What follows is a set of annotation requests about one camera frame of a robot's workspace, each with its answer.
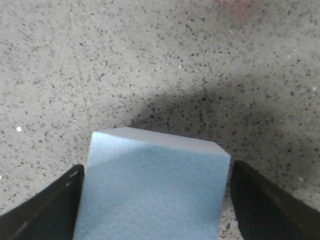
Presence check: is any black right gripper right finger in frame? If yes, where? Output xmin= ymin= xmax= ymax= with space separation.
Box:
xmin=230 ymin=161 xmax=320 ymax=240

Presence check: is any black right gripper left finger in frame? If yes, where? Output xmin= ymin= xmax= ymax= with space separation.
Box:
xmin=0 ymin=164 xmax=85 ymax=240

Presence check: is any light blue foam cube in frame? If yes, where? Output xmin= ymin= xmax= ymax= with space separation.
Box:
xmin=73 ymin=127 xmax=231 ymax=240

